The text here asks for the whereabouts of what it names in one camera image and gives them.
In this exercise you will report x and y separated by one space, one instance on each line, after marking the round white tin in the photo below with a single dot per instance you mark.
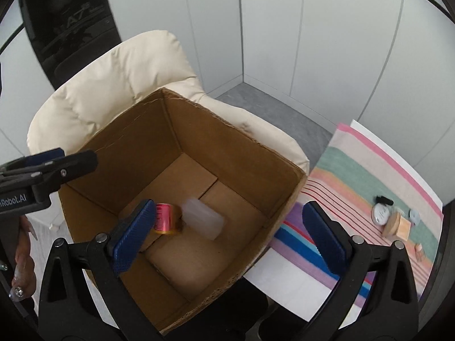
379 215

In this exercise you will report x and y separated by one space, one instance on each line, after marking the small peach bottle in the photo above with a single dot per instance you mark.
419 251

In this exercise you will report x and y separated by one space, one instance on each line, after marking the light blue round disc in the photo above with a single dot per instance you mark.
414 216

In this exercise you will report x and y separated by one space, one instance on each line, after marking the striped pastel cloth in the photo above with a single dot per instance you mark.
341 170

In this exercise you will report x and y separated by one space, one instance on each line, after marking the person's left hand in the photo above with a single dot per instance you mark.
25 266

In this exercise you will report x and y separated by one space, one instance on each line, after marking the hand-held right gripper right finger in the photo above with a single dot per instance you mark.
325 241

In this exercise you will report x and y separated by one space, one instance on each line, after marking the beige square box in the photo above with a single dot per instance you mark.
405 229

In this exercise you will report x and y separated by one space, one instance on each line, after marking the translucent white plastic case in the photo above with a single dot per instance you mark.
202 218

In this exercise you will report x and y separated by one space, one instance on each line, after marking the brown cardboard box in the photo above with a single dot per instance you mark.
199 263

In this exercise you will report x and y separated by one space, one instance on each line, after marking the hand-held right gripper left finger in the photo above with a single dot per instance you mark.
133 236

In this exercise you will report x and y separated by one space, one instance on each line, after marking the cream padded chair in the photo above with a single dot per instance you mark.
117 78

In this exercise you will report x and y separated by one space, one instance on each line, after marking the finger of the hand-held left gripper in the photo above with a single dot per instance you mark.
74 165
46 156

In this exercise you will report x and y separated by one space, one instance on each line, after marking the pink and gold can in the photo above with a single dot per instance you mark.
170 218

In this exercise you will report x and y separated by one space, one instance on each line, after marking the black round cap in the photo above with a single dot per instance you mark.
384 200

